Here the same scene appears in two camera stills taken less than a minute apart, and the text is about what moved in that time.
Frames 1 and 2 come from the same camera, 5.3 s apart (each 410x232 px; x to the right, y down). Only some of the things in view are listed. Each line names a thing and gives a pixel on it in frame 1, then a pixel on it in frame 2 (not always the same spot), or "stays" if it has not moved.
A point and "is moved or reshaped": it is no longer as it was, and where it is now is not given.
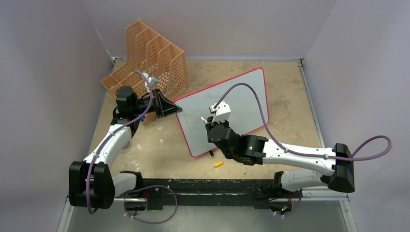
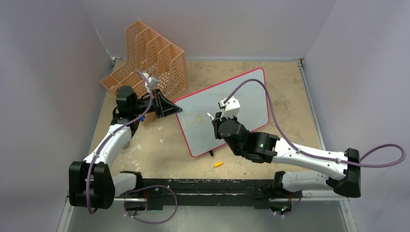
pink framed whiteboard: (245, 114) stays
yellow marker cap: (217, 165) stays
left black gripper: (165, 108) stays
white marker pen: (206, 122) is moved or reshaped
